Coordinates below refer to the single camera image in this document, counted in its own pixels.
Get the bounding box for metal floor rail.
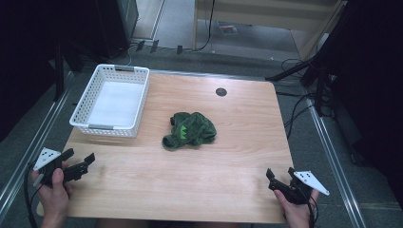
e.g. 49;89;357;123
0;70;77;219
305;96;369;228

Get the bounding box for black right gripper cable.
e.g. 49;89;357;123
305;193;319;228

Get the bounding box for black hanging cable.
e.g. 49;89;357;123
193;0;217;52

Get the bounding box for dark cabinet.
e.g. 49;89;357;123
94;0;141;60

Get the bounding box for green crumpled cloth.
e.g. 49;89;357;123
162;111;218;151

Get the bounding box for person's right hand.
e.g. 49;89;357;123
273;188;320;228

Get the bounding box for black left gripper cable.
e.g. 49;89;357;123
23;161;44;228

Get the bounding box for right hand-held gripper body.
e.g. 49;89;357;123
268;171;331;205

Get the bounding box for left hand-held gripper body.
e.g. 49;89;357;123
31;146;90;188

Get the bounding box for black floor cables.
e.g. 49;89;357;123
275;57;321;141

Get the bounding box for light wooden shelf unit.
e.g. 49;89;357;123
191;0;349;61

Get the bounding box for red paper sheet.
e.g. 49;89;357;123
218;22;240;36

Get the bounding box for person's left hand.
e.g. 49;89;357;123
30;161;74;223

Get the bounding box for black metal stand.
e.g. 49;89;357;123
52;37;84;103
265;47;336;118

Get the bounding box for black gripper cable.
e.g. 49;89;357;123
23;161;44;228
305;193;319;228

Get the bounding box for white plastic basket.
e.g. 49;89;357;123
68;63;151;139

